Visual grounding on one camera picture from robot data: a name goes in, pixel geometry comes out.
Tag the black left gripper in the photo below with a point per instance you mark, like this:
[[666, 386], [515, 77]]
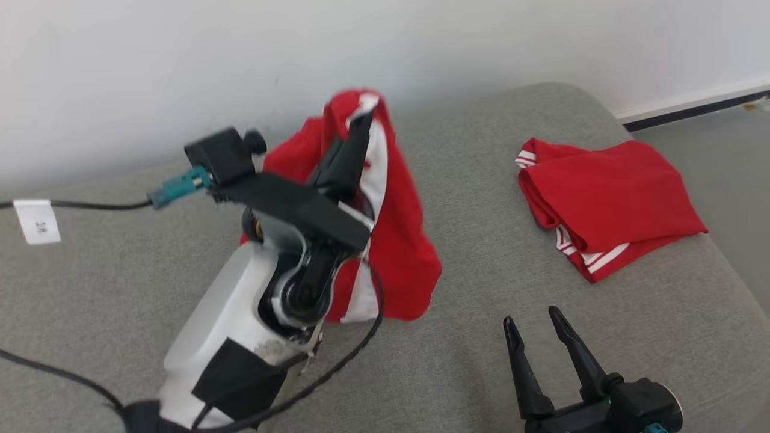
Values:
[[289, 201]]

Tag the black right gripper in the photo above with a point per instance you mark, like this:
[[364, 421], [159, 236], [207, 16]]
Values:
[[571, 421]]

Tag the red shorts with white stripes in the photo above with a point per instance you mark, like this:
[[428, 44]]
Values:
[[403, 252]]

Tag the red jersey with number print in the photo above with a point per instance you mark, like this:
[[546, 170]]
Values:
[[613, 192]]

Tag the white skirting board black strip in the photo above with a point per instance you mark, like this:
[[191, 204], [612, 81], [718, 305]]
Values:
[[692, 102]]

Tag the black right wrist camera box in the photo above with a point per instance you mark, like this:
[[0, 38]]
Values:
[[643, 400]]

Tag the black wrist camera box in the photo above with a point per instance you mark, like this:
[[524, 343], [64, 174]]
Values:
[[643, 400], [219, 156]]

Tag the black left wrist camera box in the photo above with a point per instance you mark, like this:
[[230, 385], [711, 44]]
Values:
[[219, 156]]

